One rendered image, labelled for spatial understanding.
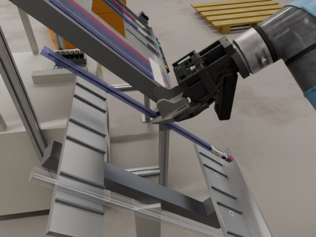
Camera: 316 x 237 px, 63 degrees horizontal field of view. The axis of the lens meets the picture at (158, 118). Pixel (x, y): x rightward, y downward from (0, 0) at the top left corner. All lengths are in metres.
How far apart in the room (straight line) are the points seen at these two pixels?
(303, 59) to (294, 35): 0.04
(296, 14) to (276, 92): 2.02
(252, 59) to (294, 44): 0.07
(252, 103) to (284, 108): 0.25
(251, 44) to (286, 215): 1.28
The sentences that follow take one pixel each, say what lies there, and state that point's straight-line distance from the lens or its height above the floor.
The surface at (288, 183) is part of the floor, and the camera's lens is 1.79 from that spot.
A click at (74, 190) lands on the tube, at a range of 0.36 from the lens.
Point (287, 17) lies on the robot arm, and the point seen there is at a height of 1.16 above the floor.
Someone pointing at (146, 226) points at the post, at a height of 0.74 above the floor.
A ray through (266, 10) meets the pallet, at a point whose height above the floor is 0.11.
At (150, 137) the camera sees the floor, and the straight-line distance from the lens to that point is 1.87.
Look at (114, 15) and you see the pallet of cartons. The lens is 2.84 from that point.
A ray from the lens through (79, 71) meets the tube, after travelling 0.48.
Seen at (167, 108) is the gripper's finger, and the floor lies 1.00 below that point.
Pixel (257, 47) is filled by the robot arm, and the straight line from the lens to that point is 0.49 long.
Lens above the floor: 1.32
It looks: 41 degrees down
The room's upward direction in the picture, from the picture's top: straight up
